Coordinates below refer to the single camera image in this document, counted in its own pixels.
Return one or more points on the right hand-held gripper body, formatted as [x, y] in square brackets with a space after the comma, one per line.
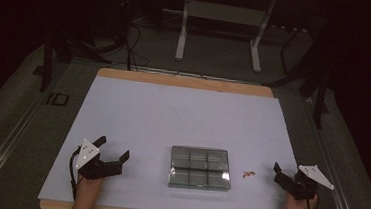
[305, 187]

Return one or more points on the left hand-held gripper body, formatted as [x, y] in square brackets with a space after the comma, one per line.
[90, 167]

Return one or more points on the small copper-coloured trinket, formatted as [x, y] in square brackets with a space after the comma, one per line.
[249, 174]

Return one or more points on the clear plastic compartment box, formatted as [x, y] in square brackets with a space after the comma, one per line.
[199, 168]

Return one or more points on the person's left hand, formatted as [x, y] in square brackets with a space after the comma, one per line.
[89, 189]

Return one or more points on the person's right hand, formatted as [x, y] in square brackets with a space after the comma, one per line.
[296, 208]

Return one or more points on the white table mat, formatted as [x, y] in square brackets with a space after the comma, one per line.
[158, 122]

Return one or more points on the wooden table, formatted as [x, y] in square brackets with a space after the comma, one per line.
[185, 82]

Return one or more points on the black metal stand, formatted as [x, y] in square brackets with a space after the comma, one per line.
[64, 50]
[312, 77]

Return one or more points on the white metal stand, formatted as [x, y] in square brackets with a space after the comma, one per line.
[225, 13]

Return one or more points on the small black floor frame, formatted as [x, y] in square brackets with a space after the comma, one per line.
[57, 99]

